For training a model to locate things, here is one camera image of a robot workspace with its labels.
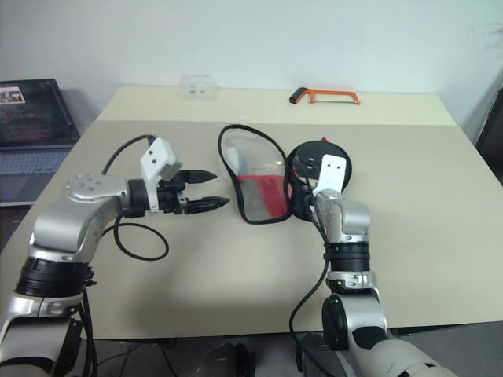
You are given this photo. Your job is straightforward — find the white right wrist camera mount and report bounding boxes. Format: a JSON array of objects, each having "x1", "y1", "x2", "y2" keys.
[{"x1": 316, "y1": 153, "x2": 347, "y2": 194}]

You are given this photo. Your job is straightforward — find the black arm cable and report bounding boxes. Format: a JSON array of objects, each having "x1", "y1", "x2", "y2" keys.
[
  {"x1": 81, "y1": 134, "x2": 171, "y2": 377},
  {"x1": 288, "y1": 156, "x2": 335, "y2": 372}
]

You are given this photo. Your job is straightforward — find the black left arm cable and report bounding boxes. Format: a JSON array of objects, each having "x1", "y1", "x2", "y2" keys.
[{"x1": 81, "y1": 134, "x2": 171, "y2": 377}]

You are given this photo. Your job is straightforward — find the clear black-edged paddle case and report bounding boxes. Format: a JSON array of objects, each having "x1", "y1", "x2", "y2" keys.
[{"x1": 217, "y1": 124, "x2": 295, "y2": 225}]

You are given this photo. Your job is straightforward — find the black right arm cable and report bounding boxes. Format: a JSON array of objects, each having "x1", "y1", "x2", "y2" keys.
[{"x1": 288, "y1": 156, "x2": 335, "y2": 372}]

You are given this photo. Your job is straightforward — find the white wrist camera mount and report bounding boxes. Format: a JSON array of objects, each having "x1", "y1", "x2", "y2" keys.
[
  {"x1": 140, "y1": 137, "x2": 184, "y2": 214},
  {"x1": 316, "y1": 153, "x2": 347, "y2": 194}
]

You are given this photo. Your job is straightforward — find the dark rounded shape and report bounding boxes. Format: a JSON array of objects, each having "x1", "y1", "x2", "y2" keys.
[{"x1": 199, "y1": 340, "x2": 257, "y2": 377}]

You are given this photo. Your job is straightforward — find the orange hacksaw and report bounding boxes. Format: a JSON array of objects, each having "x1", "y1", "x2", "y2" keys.
[{"x1": 289, "y1": 86, "x2": 362, "y2": 107}]

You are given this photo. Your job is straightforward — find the black table tennis paddle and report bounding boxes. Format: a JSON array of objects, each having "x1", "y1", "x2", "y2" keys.
[{"x1": 288, "y1": 136, "x2": 354, "y2": 221}]

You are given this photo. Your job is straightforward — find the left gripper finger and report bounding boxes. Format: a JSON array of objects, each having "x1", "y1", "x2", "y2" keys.
[
  {"x1": 182, "y1": 196, "x2": 231, "y2": 216},
  {"x1": 184, "y1": 169, "x2": 218, "y2": 185}
]

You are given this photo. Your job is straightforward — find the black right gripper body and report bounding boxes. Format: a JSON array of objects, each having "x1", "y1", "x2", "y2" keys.
[{"x1": 292, "y1": 155, "x2": 322, "y2": 188}]

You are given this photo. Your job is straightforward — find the grey laptop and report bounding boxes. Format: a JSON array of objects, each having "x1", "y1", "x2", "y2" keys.
[{"x1": 0, "y1": 78, "x2": 82, "y2": 207}]

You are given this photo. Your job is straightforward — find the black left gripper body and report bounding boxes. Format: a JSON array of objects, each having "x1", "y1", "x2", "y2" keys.
[{"x1": 156, "y1": 170, "x2": 189, "y2": 216}]

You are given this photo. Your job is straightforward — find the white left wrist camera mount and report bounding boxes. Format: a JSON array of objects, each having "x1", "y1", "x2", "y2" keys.
[{"x1": 140, "y1": 137, "x2": 184, "y2": 214}]

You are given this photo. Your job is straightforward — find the clear plastic container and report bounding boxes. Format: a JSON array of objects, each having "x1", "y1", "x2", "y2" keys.
[{"x1": 178, "y1": 73, "x2": 219, "y2": 101}]

